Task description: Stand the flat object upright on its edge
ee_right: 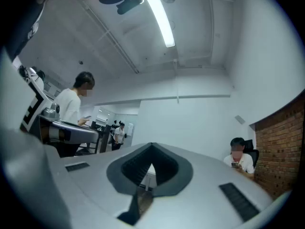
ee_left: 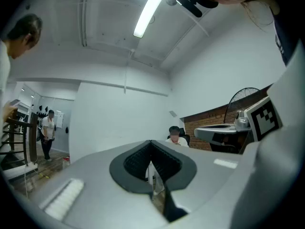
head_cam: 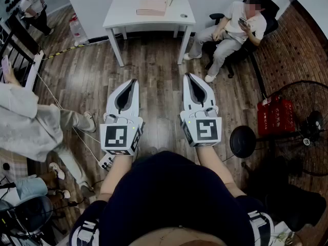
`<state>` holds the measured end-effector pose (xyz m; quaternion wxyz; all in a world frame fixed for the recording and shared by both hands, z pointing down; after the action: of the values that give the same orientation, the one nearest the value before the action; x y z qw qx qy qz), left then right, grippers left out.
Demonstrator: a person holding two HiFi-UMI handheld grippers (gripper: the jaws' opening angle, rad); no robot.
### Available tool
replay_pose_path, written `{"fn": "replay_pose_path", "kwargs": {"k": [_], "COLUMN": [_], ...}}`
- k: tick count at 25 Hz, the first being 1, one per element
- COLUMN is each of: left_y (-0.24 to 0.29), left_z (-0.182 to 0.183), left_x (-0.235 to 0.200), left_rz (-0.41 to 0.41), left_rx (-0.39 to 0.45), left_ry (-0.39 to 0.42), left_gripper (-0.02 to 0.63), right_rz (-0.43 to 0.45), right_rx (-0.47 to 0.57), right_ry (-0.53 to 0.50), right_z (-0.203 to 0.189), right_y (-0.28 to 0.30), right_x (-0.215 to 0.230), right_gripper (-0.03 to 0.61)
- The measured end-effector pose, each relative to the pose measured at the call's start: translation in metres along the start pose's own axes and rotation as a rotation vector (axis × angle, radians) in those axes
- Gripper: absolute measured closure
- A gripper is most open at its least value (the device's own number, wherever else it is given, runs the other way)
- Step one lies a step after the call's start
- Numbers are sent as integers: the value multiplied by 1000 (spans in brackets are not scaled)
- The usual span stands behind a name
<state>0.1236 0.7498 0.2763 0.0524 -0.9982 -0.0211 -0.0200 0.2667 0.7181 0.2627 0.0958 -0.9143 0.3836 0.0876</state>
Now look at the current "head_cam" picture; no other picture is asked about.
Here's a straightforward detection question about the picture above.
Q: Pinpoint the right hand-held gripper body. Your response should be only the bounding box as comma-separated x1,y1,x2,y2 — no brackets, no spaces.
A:
179,105,222,148

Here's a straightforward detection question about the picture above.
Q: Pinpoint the person's right forearm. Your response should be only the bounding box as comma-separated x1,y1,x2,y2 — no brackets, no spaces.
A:
196,146,247,198

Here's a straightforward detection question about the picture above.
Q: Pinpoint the black standing fan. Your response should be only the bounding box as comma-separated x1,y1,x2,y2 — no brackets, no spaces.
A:
230,80,328,176

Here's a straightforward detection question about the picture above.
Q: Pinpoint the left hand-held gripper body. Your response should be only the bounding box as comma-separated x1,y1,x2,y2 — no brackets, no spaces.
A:
99,106,146,156

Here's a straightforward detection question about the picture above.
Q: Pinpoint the person's torso in dark shirt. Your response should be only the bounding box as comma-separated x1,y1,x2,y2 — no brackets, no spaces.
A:
69,151,275,246

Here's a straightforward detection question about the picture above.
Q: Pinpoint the plaid mat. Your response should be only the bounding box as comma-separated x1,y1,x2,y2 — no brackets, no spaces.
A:
0,149,28,183

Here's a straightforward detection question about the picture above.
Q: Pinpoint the yellow black striped tape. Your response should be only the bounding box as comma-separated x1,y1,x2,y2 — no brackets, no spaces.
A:
45,44,88,60

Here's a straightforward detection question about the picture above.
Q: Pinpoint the white cable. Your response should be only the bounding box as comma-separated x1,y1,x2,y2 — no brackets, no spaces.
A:
35,72,103,163

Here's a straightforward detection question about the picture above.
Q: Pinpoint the black office chair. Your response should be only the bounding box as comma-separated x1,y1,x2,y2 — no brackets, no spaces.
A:
204,0,280,79

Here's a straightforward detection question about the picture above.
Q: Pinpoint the red fire extinguisher box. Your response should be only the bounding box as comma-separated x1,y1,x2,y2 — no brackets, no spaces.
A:
269,98,297,134
257,97,274,137

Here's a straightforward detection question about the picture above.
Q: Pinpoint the grey office chair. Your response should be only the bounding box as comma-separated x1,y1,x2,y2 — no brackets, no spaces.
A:
0,195,54,242

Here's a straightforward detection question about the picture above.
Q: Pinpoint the white power strip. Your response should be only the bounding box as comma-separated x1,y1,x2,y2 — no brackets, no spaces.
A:
98,152,116,171

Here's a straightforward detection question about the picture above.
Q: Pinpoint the pink box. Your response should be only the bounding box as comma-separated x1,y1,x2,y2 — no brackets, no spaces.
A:
136,0,169,17

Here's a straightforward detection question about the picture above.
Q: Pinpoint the person's left forearm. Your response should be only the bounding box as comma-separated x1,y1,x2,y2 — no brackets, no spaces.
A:
98,154,134,202

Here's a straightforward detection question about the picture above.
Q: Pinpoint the black railing with white frame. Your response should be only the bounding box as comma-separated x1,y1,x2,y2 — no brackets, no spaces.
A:
0,9,46,92

